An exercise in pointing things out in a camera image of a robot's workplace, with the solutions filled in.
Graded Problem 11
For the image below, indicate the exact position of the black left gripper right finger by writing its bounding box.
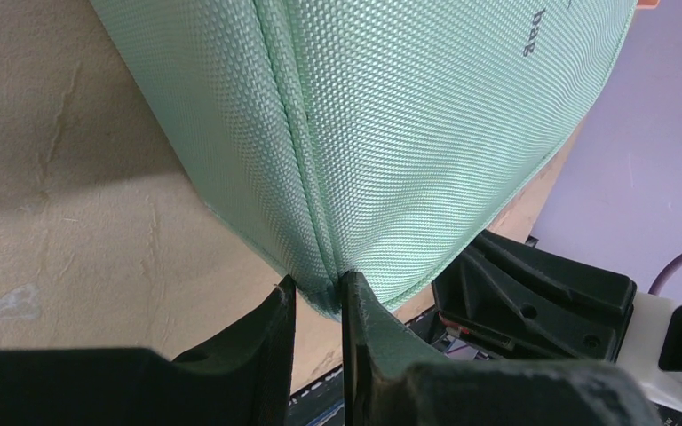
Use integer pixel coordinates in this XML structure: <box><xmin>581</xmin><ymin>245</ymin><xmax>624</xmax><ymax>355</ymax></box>
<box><xmin>340</xmin><ymin>272</ymin><xmax>661</xmax><ymax>425</ymax></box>

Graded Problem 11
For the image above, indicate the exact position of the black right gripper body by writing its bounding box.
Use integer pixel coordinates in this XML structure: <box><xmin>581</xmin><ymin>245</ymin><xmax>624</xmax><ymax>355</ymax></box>
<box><xmin>432</xmin><ymin>231</ymin><xmax>637</xmax><ymax>361</ymax></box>

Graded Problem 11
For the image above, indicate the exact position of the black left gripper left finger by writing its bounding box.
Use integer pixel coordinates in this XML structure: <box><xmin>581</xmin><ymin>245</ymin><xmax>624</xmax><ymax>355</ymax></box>
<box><xmin>0</xmin><ymin>278</ymin><xmax>296</xmax><ymax>425</ymax></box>

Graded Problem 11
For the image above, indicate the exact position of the green medicine case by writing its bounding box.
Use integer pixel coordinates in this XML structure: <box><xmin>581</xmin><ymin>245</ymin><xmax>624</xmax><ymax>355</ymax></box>
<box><xmin>93</xmin><ymin>0</ymin><xmax>637</xmax><ymax>319</ymax></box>

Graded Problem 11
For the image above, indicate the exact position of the peach desk file organizer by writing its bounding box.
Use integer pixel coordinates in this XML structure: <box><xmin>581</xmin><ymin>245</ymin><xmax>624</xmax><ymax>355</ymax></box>
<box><xmin>637</xmin><ymin>0</ymin><xmax>660</xmax><ymax>9</ymax></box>

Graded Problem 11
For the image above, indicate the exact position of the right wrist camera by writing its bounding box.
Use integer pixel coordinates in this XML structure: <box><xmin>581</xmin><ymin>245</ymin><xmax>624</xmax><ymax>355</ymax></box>
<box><xmin>616</xmin><ymin>292</ymin><xmax>682</xmax><ymax>413</ymax></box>

